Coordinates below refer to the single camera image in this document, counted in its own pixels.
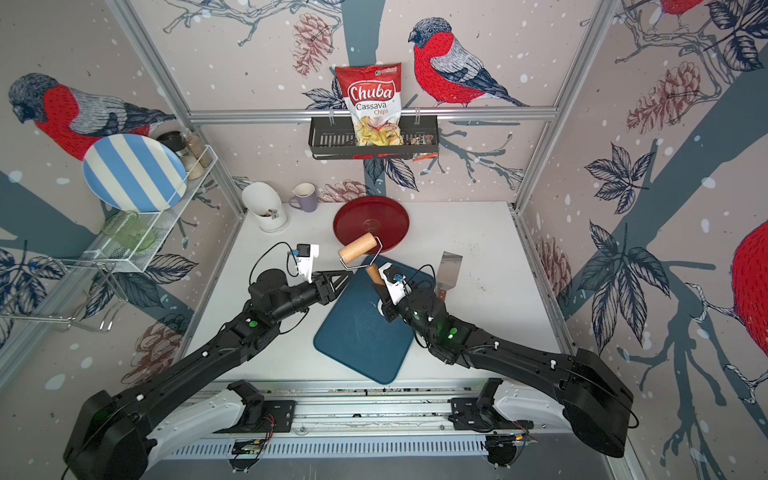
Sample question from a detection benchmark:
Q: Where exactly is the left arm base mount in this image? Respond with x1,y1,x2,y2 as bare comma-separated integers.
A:
216,380,297,434

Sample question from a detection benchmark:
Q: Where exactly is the black wire wall basket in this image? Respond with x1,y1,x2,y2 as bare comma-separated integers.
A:
308,115,440,160

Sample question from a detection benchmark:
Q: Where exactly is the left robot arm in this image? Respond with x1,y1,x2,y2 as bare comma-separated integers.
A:
63,269,353,479

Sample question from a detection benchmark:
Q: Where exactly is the teal cutting board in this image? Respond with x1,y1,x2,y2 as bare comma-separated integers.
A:
313,270,427,385

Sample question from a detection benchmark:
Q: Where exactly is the green glass cup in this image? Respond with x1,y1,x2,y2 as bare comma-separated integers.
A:
101,211,157,252

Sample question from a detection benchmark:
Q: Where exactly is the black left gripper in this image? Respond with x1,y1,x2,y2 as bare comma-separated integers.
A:
270,268,354,325

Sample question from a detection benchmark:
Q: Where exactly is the wooden dough roller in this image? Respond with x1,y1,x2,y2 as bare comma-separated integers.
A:
338,232,385,286

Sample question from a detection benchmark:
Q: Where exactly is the white cutlery holder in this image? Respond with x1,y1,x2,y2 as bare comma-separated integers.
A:
241,182,290,233

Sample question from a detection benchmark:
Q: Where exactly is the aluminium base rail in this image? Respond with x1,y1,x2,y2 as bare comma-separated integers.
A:
119,377,625,463

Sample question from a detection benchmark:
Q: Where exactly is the red round tray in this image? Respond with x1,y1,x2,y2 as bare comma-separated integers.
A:
333,196,410,252

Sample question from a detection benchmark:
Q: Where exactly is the spice jar dark lid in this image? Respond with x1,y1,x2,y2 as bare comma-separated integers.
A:
156,131,190,158

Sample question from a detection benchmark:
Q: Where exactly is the blue striped plate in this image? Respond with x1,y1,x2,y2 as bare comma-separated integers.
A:
83,134,187,213

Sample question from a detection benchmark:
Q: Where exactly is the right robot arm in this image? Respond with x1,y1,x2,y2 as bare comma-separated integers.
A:
373,283,634,458

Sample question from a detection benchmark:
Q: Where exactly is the purple mug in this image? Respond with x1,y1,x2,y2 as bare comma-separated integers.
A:
289,182,318,213

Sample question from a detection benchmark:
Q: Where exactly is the Chuba cassava chips bag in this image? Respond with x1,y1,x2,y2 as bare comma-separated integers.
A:
336,63,404,147

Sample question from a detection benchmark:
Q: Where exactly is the metal spatula wooden handle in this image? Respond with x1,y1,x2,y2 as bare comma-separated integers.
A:
435,251,463,302

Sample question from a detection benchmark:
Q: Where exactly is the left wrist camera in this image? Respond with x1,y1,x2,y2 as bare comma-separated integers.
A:
292,243,319,283

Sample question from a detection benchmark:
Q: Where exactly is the clear wire wall shelf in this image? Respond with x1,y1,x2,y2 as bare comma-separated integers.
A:
64,145,218,273

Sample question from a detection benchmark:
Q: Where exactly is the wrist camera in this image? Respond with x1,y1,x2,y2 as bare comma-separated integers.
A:
379,262,410,306
292,243,319,283

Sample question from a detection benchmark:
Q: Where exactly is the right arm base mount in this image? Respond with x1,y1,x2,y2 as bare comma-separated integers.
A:
448,378,534,434

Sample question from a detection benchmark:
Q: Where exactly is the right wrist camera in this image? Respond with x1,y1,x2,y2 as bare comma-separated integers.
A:
379,262,410,306

